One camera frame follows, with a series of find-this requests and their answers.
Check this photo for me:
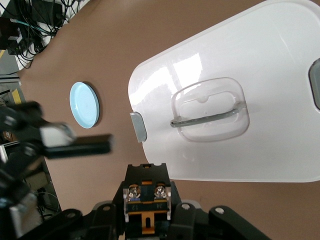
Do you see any white lidded storage box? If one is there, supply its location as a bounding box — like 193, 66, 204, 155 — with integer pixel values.
127, 0, 320, 183

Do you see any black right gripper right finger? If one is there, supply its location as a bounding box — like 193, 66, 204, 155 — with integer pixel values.
169, 181, 272, 240

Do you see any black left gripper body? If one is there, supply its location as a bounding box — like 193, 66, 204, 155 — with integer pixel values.
0, 139, 48, 201

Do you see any black cable bundle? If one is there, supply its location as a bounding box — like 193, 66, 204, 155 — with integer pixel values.
0, 0, 85, 70

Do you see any light blue round plate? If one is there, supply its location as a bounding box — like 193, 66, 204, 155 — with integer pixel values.
69, 81, 101, 130

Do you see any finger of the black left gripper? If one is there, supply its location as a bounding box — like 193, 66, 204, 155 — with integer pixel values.
44, 134, 113, 160
0, 101, 76, 148

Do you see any brown table cover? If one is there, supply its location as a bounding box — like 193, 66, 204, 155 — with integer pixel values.
14, 0, 320, 240

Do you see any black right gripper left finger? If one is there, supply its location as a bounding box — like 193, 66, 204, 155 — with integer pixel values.
43, 181, 125, 240

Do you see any orange and black push-button switch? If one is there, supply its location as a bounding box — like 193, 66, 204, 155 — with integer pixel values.
123, 162, 173, 240

